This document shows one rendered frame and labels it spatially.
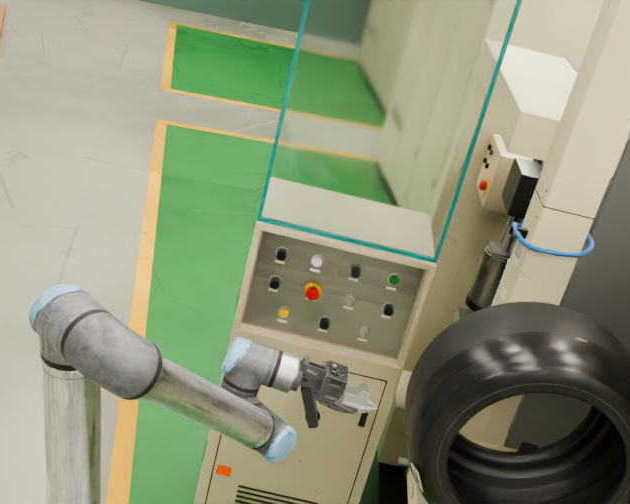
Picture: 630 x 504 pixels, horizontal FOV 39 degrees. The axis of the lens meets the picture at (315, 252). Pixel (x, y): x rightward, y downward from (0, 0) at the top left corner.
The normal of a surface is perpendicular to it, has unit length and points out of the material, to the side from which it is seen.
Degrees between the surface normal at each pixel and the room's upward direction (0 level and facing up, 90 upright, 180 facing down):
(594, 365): 43
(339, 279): 90
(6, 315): 0
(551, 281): 90
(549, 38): 90
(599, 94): 90
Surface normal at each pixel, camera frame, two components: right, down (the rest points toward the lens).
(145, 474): 0.22, -0.87
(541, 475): -0.30, -0.47
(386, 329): -0.07, 0.43
